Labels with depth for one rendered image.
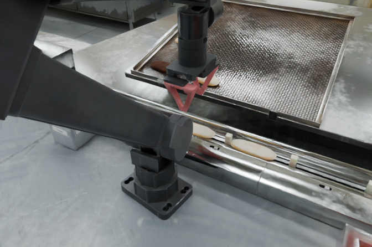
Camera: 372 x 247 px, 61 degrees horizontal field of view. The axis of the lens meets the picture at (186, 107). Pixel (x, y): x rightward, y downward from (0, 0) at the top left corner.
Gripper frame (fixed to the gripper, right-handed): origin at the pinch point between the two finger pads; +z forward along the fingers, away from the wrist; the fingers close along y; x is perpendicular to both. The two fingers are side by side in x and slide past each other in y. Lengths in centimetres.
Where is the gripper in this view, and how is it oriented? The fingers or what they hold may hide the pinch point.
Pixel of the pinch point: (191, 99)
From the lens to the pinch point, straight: 68.0
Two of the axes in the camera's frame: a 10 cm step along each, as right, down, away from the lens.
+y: 4.9, -5.0, 7.2
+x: -8.7, -2.8, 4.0
